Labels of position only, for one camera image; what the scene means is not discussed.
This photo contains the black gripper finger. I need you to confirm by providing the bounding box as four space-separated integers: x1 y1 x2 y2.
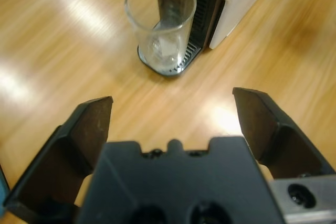
4 97 114 217
232 87 336 180

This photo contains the clear drinking glass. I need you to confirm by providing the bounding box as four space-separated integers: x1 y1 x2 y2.
124 0 197 71

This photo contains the white capsule coffee machine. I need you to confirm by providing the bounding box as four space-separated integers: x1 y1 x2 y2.
153 0 271 50

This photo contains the teal plastic tray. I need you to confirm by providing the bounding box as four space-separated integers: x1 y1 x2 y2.
0 163 10 217

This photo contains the metal grille drip tray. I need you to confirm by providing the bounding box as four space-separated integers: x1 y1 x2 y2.
138 37 203 78

